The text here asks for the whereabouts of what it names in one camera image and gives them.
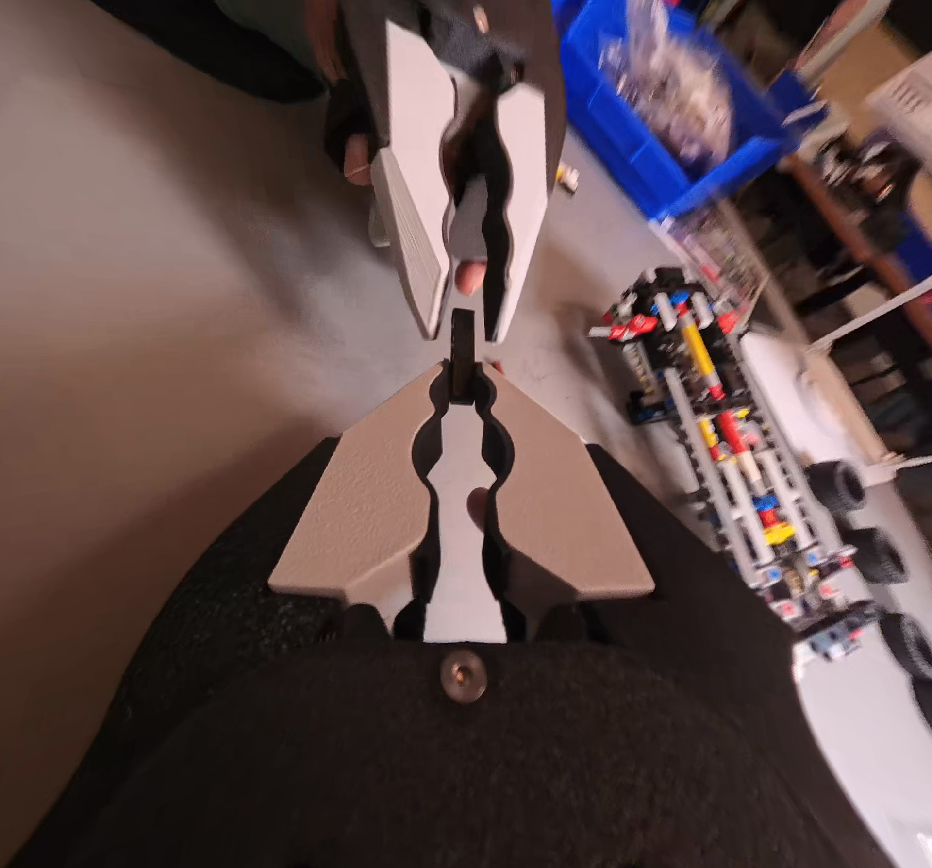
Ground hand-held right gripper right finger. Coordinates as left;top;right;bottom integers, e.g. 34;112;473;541
473;366;655;603

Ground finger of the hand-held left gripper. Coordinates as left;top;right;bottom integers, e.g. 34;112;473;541
371;19;467;341
481;85;550;345

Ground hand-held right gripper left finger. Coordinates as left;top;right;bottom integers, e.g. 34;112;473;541
268;360;452;603

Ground lego car chassis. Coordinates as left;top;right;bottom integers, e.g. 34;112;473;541
588;267;885;661

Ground black lego beam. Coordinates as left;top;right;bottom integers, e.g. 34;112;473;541
450;309;478;403

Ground clear bags of lego parts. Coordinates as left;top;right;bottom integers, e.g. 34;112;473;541
600;0;732;170

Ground white desk lamp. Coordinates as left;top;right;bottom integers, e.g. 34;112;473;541
735;278;932;490

